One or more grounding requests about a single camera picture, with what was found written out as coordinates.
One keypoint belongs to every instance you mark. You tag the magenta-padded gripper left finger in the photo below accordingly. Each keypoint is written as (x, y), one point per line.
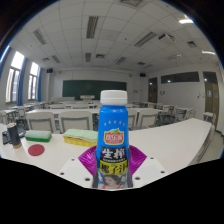
(75, 170)

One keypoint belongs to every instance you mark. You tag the classroom desks and chairs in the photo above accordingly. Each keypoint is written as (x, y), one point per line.
(75, 120)

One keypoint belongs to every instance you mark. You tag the black wall speaker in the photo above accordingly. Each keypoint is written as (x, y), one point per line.
(142, 75)
(50, 70)

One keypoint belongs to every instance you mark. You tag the dark high wall window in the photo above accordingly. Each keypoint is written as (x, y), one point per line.
(180, 77)

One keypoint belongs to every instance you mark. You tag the dark wooden door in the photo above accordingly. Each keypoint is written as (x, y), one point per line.
(152, 90)

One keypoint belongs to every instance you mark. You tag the tall window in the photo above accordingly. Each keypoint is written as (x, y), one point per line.
(33, 81)
(15, 75)

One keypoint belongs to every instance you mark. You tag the green chalkboard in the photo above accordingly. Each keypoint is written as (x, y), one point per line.
(93, 88)

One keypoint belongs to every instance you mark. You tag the flat round red coaster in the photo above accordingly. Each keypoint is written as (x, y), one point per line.
(36, 150)

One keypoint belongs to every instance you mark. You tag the blue white-capped drink bottle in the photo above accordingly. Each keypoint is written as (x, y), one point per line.
(112, 133)

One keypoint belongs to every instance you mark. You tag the brown wooden door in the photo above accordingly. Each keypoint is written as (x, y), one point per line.
(211, 96)

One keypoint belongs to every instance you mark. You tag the yellow sponge with green cloth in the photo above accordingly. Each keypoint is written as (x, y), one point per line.
(80, 137)

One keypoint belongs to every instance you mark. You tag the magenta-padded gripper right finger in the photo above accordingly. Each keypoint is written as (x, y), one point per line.
(148, 168)

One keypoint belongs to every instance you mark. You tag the ceiling projector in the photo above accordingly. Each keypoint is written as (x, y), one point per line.
(166, 36)

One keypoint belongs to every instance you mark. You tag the ceiling lights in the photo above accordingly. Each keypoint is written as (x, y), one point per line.
(91, 26)

